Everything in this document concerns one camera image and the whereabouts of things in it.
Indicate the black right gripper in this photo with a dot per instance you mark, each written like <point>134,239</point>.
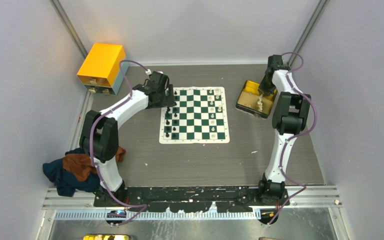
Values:
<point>263,89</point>

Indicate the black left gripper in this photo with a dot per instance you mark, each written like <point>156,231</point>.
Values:
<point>168,101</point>

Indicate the yellow transparent tray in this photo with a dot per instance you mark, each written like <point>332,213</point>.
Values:
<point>251,102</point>

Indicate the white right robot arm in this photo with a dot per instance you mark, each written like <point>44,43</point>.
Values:
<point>280,97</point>

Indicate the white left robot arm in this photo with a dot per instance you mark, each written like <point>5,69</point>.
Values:
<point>100,131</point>

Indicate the black chess king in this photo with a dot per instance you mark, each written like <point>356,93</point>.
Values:
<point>168,115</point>

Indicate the green white chess board mat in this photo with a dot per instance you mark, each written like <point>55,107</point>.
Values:
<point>194,117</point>

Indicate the yellow teal drawer box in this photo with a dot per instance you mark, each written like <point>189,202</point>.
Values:
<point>100,72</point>

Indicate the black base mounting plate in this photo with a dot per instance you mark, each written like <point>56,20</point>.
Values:
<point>194,199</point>

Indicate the orange cloth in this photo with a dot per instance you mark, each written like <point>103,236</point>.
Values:
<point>79,164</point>

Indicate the dark blue cloth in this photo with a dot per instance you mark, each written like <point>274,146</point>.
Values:
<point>65,182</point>

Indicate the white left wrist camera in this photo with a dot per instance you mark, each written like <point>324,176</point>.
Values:
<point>149,72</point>

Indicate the aluminium frame rail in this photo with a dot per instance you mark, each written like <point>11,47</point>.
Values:
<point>98,206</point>

